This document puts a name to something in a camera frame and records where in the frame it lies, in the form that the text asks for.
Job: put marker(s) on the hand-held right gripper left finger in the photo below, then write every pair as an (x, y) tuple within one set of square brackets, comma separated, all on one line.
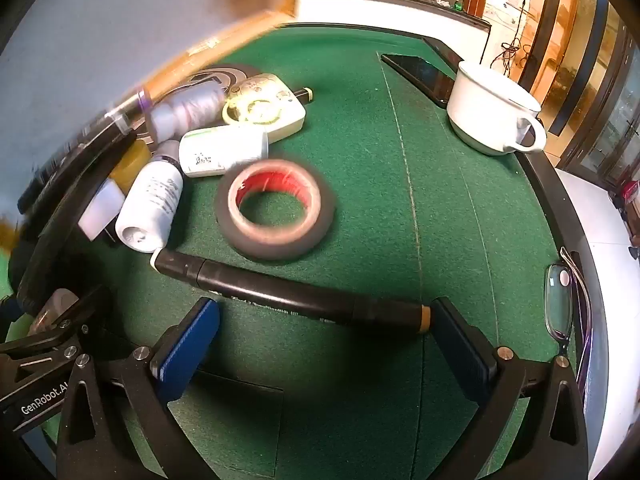
[(190, 350)]

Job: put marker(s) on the gold framed glass cabinet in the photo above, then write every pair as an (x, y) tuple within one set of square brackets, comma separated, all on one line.
[(600, 85)]

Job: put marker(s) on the round grey table control panel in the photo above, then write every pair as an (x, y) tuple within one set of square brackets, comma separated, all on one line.
[(210, 77)]

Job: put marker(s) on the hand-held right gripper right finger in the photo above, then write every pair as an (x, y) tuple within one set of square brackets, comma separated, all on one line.
[(462, 355)]

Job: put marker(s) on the black tape roll red core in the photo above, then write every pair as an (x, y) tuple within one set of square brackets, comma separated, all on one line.
[(235, 232)]

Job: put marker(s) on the eyeglasses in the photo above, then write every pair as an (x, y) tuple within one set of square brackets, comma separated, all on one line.
[(559, 300)]

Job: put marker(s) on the thick black marker tan end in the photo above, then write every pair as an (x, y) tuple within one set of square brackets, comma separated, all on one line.
[(300, 297)]

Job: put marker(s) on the white bottle red label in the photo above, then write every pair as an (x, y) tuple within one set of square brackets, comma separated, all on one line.
[(185, 110)]

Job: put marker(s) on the yellow jar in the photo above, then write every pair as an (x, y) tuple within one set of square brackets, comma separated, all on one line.
[(131, 165)]

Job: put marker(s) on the short white bottle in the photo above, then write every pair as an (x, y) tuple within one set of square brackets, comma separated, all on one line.
[(225, 152)]

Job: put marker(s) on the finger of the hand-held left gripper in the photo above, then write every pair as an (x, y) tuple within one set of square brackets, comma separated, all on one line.
[(65, 220)]

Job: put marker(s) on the black smartphone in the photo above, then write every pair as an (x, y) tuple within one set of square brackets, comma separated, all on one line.
[(420, 75)]

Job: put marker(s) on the white wall switch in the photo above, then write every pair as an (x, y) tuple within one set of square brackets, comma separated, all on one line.
[(100, 210)]

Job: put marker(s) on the tall white printed bottle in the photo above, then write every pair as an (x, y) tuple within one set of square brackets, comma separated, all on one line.
[(150, 200)]

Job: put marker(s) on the white cup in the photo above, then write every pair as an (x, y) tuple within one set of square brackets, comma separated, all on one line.
[(485, 115)]

